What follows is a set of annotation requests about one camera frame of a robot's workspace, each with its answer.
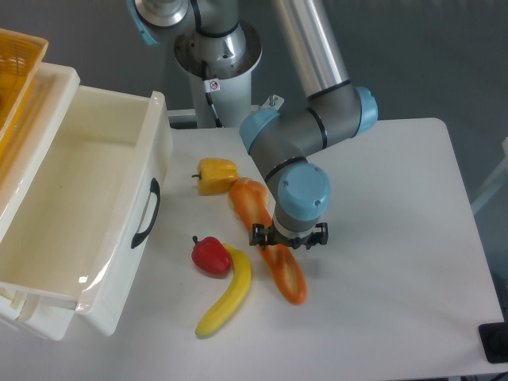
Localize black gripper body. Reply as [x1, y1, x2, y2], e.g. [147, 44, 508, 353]
[268, 224, 317, 249]

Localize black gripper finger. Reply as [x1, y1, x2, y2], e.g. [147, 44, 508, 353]
[305, 222, 329, 250]
[249, 223, 275, 249]

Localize long orange baguette bread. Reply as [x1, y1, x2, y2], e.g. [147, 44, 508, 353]
[242, 221, 307, 305]

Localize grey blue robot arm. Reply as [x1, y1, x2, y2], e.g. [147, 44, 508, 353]
[127, 1, 378, 248]

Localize yellow banana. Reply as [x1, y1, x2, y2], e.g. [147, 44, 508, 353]
[194, 244, 252, 337]

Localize red bell pepper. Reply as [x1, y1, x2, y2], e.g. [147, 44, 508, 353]
[191, 236, 231, 275]

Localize yellow bell pepper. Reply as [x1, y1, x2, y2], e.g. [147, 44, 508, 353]
[192, 158, 238, 196]

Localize white plastic drawer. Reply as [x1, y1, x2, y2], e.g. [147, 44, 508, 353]
[6, 87, 172, 336]

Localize black device at edge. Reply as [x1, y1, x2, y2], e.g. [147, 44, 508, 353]
[478, 322, 507, 364]

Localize white drawer cabinet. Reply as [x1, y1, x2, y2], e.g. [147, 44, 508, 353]
[1, 63, 80, 341]

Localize yellow plastic basket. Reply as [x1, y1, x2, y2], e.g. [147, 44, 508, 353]
[1, 29, 48, 154]

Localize black drawer handle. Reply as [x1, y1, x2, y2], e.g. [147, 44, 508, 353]
[131, 178, 161, 249]

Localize white metal mounting bracket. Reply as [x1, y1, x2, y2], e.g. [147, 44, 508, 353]
[168, 94, 286, 129]

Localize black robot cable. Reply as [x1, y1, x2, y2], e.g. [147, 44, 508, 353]
[201, 59, 225, 129]

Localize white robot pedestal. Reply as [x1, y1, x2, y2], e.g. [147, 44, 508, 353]
[174, 21, 262, 129]

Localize white frame at right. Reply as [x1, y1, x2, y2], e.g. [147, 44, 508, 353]
[471, 138, 507, 215]

